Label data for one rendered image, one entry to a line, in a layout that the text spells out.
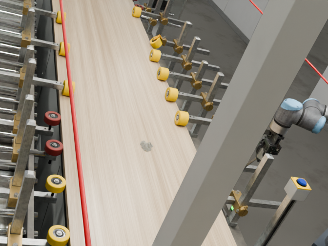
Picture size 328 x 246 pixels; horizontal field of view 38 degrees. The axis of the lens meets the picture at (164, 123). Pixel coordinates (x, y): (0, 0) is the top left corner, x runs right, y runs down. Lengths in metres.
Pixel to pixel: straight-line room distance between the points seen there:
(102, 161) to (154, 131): 0.45
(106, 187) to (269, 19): 1.58
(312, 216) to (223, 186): 3.63
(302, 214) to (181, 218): 3.56
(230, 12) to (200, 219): 7.33
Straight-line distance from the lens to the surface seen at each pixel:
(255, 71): 0.57
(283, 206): 2.13
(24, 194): 1.70
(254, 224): 3.79
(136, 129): 2.49
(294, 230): 3.99
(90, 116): 2.46
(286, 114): 2.30
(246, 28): 7.48
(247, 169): 2.69
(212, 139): 0.63
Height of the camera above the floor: 2.22
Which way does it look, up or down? 30 degrees down
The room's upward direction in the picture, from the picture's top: 23 degrees clockwise
